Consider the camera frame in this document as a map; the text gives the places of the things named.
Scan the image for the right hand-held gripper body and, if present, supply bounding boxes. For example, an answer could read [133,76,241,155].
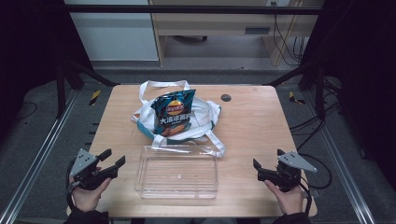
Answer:
[257,150,318,193]

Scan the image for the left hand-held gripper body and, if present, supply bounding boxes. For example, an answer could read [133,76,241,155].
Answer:
[68,147,110,191]

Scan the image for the clear plastic container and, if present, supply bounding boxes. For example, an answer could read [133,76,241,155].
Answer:
[134,144,219,201]

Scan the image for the blue potato chip bag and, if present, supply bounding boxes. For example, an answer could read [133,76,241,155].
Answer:
[150,89,197,138]

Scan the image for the white tote bag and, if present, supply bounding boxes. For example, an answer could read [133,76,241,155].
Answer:
[131,79,227,159]

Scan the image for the person's left hand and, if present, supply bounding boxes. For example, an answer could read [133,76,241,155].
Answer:
[69,167,112,213]

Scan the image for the person's right hand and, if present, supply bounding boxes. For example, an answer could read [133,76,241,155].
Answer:
[263,179,305,217]

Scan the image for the yellow black floor tape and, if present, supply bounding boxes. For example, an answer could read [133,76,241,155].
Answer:
[89,90,102,106]
[288,91,306,105]

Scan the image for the black metal stand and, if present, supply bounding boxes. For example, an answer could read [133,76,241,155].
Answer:
[55,58,121,119]
[263,60,327,121]

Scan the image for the white cabinet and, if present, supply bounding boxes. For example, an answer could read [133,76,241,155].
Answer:
[64,0,160,62]

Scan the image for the black curtain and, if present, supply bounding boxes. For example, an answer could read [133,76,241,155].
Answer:
[0,0,93,134]
[298,0,396,188]

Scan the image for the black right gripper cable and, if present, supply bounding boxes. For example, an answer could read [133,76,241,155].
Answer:
[297,152,333,216]

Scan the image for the black floor cables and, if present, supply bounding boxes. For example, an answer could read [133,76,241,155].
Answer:
[289,76,342,152]

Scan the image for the aluminium floor rail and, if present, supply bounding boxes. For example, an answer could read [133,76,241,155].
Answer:
[319,124,377,224]
[0,89,79,224]

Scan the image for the thin black floor cable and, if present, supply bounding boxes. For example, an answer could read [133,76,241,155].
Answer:
[11,101,38,123]

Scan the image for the black hanging desk cables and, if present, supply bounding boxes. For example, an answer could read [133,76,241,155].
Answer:
[270,1,306,67]

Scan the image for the black horizontal frame bar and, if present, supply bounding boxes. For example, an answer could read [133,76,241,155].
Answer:
[64,4,323,16]

